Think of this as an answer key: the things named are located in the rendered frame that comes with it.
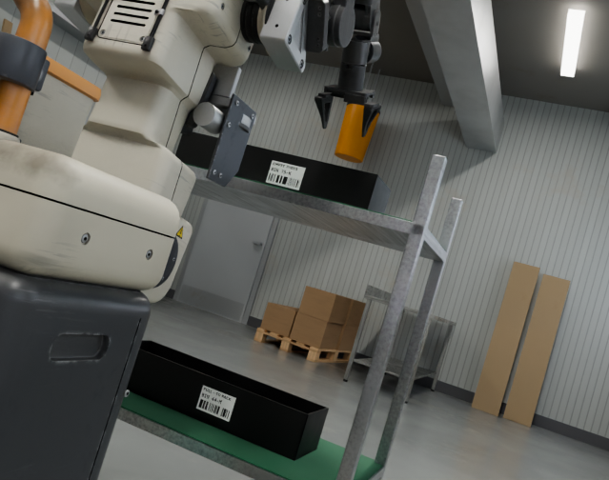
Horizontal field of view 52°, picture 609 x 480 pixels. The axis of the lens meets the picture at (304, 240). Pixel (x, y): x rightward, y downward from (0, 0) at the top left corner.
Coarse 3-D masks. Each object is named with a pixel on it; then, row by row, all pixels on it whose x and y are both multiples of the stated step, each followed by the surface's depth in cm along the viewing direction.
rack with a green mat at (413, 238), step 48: (192, 192) 197; (240, 192) 153; (288, 192) 143; (432, 192) 133; (384, 240) 162; (432, 240) 144; (432, 288) 171; (384, 336) 131; (192, 432) 145; (384, 432) 169
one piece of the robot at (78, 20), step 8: (56, 0) 117; (64, 0) 116; (72, 0) 116; (64, 8) 117; (72, 8) 116; (80, 8) 117; (72, 16) 119; (80, 16) 118; (80, 24) 122; (88, 24) 120
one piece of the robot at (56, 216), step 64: (0, 128) 65; (0, 192) 61; (64, 192) 61; (128, 192) 70; (0, 256) 61; (64, 256) 63; (128, 256) 72; (0, 320) 59; (64, 320) 65; (128, 320) 76; (0, 384) 60; (64, 384) 68; (0, 448) 61; (64, 448) 71
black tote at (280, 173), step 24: (192, 144) 172; (240, 168) 166; (264, 168) 164; (288, 168) 162; (312, 168) 159; (336, 168) 157; (312, 192) 158; (336, 192) 156; (360, 192) 154; (384, 192) 164
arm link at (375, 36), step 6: (378, 12) 133; (372, 18) 132; (378, 18) 134; (372, 24) 133; (378, 24) 135; (354, 30) 135; (360, 30) 139; (372, 30) 133; (366, 36) 140; (372, 36) 133; (378, 36) 144; (372, 42) 141; (378, 42) 145; (372, 48) 140; (378, 48) 143; (372, 54) 140; (378, 54) 144; (372, 60) 143
